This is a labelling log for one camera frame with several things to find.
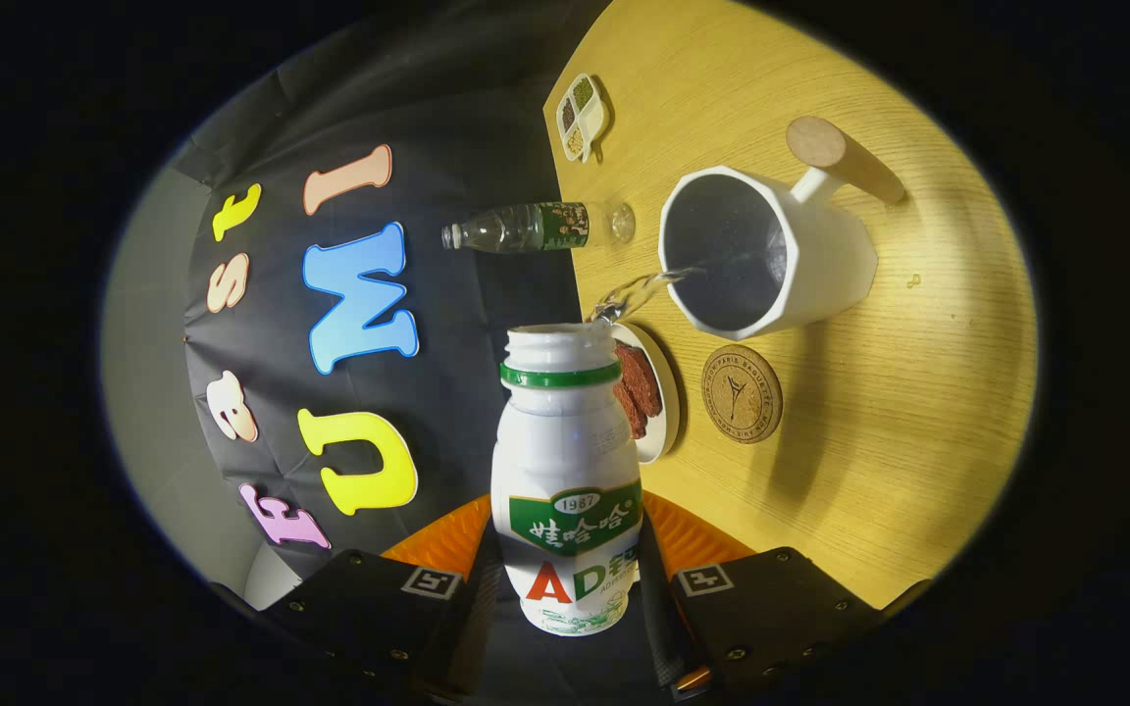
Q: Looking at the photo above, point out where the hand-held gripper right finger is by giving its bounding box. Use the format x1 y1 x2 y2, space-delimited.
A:
636 490 934 702

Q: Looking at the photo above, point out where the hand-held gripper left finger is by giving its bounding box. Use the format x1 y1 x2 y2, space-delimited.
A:
212 493 503 702

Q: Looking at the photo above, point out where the round cork coaster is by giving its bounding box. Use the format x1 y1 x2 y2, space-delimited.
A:
701 344 784 445

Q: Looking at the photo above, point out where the white juice bottle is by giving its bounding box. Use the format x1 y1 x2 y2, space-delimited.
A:
490 324 644 636

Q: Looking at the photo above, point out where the white cup with wooden handle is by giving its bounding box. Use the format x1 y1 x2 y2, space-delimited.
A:
658 116 907 341

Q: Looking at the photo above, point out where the clear plastic water bottle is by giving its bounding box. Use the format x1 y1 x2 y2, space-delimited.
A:
441 201 637 255

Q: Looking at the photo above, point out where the round beige plate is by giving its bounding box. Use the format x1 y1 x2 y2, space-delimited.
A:
612 323 681 464

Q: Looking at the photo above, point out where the wooden table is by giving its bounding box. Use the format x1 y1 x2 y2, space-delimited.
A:
542 0 1039 609

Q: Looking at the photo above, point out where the red meat slice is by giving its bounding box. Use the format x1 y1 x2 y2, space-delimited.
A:
616 340 664 418
614 378 649 439

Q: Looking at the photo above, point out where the black backdrop cloth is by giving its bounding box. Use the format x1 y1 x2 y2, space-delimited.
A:
173 0 615 580

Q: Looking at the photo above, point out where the white divided condiment dish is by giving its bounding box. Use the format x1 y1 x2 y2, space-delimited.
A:
557 74 611 164

